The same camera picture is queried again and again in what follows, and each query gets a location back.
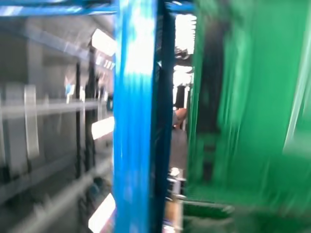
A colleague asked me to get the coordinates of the blue metal shelf rack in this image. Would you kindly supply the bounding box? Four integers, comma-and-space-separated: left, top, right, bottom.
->
0, 0, 195, 233

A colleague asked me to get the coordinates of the seated person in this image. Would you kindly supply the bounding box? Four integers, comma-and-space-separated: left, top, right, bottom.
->
170, 107, 188, 168

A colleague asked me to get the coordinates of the long ceiling light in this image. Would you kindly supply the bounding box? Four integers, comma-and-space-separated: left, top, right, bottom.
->
91, 116, 115, 140
88, 193, 116, 233
91, 28, 117, 57

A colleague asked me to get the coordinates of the black plastic panel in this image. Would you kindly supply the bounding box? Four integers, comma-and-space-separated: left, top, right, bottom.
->
196, 19, 228, 181

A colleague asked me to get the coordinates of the green plastic crate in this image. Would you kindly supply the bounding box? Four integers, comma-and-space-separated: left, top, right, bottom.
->
186, 0, 311, 233

